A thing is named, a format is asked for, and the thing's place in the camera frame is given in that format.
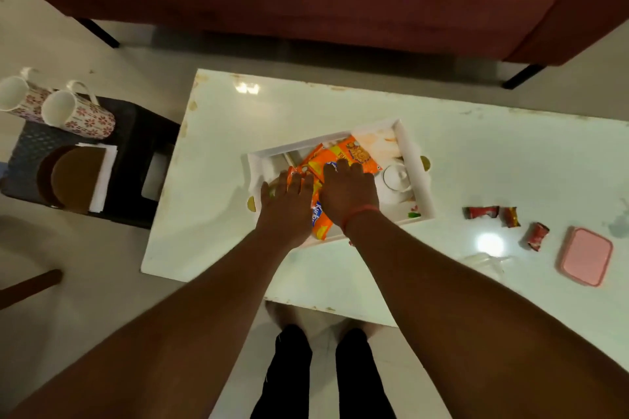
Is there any person's left hand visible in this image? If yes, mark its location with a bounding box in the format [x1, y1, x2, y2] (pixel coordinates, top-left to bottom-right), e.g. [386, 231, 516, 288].
[255, 170, 315, 250]

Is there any person's right hand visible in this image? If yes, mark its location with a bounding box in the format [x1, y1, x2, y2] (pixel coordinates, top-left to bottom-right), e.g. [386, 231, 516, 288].
[319, 159, 382, 233]

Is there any white floral tray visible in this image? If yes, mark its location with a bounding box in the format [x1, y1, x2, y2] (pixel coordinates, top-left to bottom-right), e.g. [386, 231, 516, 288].
[245, 118, 437, 250]

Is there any red candy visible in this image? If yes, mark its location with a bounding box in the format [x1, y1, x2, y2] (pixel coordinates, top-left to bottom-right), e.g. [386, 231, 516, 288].
[525, 222, 551, 253]
[463, 205, 501, 220]

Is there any stack of white napkins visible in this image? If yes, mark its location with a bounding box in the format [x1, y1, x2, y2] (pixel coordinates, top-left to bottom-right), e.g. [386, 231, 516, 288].
[73, 142, 119, 214]

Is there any floral mug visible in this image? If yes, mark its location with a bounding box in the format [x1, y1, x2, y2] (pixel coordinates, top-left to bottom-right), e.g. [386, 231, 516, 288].
[41, 80, 117, 141]
[0, 67, 52, 124]

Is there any person's right forearm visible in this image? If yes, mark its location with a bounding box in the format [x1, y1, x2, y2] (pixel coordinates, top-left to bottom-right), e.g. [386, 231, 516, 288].
[346, 209, 629, 419]

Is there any person's left forearm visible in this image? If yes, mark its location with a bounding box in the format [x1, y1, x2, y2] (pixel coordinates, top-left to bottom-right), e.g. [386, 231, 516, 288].
[9, 232, 295, 419]

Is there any person's left leg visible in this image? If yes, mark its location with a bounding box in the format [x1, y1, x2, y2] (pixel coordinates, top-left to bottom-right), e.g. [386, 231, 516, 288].
[250, 301, 314, 419]

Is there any person's leg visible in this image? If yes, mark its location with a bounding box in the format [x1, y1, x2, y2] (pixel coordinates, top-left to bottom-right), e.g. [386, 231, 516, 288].
[250, 301, 314, 419]
[335, 318, 397, 419]

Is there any person's right leg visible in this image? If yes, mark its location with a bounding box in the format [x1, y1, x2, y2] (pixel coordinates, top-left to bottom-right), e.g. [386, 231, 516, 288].
[335, 318, 397, 419]

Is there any clear plastic container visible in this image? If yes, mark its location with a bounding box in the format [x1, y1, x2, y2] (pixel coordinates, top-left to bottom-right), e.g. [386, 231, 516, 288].
[459, 251, 512, 282]

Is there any black plastic stool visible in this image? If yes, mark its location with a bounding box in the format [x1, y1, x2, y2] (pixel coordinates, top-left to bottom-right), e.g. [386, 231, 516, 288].
[0, 94, 181, 230]

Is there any black sofa leg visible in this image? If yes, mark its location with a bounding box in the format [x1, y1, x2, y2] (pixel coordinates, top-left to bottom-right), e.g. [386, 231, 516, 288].
[501, 64, 547, 90]
[74, 17, 121, 49]

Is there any pink rectangular lid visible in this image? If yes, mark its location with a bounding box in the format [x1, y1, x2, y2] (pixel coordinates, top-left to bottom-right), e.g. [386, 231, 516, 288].
[558, 226, 614, 288]

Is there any wooden chair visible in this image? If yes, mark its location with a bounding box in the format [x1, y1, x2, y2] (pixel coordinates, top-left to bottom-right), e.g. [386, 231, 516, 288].
[0, 268, 64, 312]

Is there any red thread bracelet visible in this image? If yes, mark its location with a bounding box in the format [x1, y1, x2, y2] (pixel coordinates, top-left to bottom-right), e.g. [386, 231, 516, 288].
[339, 204, 382, 238]

